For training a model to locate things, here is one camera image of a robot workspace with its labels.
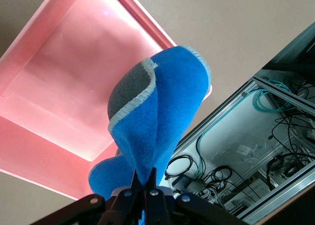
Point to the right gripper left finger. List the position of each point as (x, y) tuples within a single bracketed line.
[(123, 207)]

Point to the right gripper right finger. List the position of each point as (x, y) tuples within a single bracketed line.
[(160, 207)]

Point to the blue and grey cloth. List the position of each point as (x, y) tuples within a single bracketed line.
[(172, 99)]

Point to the white sticker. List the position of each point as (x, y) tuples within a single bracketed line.
[(243, 150)]

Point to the pink plastic bin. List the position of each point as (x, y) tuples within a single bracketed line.
[(61, 74)]

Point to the black panel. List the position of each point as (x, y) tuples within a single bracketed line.
[(292, 52)]

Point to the aluminium profile frame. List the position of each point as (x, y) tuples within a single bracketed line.
[(285, 188)]

